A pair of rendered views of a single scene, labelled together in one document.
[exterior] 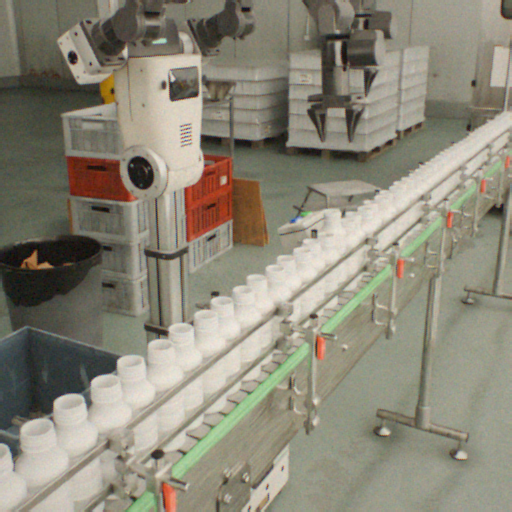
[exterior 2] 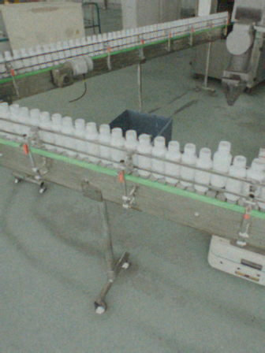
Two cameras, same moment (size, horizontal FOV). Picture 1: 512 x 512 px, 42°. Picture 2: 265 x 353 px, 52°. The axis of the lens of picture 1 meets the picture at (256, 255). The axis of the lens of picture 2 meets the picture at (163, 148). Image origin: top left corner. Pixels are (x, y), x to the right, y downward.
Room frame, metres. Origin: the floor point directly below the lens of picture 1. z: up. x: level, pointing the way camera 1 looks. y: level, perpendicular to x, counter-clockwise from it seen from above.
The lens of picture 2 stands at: (1.11, -0.88, 1.68)
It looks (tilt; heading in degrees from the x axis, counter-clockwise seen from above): 34 degrees down; 82
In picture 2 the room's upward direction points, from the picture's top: 1 degrees clockwise
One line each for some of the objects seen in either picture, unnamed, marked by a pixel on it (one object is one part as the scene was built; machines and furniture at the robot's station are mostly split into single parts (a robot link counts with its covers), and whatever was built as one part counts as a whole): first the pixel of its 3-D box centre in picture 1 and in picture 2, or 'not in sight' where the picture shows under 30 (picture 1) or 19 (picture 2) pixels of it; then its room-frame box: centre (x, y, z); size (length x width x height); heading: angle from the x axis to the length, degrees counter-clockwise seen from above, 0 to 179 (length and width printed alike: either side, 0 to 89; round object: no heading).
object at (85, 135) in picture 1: (125, 128); not in sight; (3.78, 0.74, 1.00); 0.61 x 0.41 x 0.22; 158
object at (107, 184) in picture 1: (128, 167); not in sight; (3.79, 0.73, 0.78); 0.61 x 0.41 x 0.22; 157
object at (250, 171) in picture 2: (351, 247); (253, 180); (1.52, -0.23, 1.08); 0.06 x 0.06 x 0.17
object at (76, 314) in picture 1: (57, 317); not in sight; (2.75, 0.89, 0.32); 0.45 x 0.45 x 0.64
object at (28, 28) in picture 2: not in sight; (49, 42); (-0.21, 4.23, 0.59); 1.10 x 0.62 x 1.18; 43
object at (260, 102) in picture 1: (249, 101); not in sight; (9.10, 0.09, 0.50); 1.23 x 1.05 x 1.00; 149
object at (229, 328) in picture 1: (222, 345); (106, 144); (1.01, 0.06, 1.08); 0.06 x 0.06 x 0.17
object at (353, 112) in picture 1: (344, 119); (233, 88); (1.41, -0.18, 1.40); 0.07 x 0.07 x 0.09; 61
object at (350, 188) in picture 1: (334, 209); not in sight; (4.89, -0.59, 0.21); 0.61 x 0.47 x 0.41; 24
